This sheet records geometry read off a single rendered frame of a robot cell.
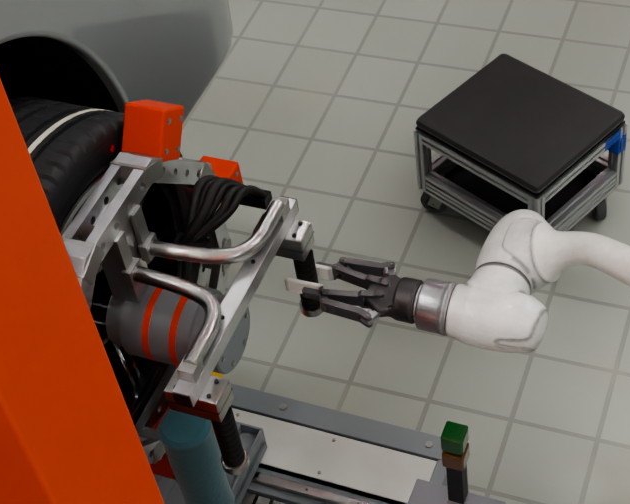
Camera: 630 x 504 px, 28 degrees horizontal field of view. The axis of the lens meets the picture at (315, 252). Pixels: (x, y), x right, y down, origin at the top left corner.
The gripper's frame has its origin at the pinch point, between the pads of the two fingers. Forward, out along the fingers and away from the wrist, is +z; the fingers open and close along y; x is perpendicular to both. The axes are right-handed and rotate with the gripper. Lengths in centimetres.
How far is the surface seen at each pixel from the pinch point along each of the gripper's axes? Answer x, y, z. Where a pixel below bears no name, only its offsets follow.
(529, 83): -49, 115, -9
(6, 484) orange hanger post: 51, -76, -2
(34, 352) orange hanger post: 68, -70, -8
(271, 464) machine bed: -75, 5, 21
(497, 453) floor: -83, 27, -25
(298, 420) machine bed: -75, 18, 19
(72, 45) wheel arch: 33, 13, 45
